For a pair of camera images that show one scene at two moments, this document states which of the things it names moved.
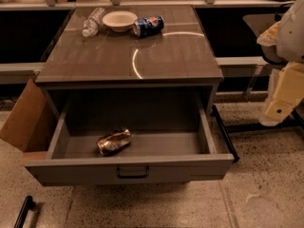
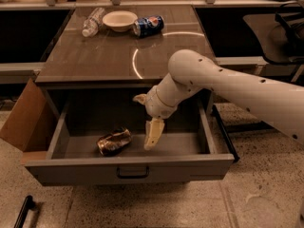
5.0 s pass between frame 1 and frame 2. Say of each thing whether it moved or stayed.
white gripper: moved
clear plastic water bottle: stayed
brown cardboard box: stayed
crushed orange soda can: stayed
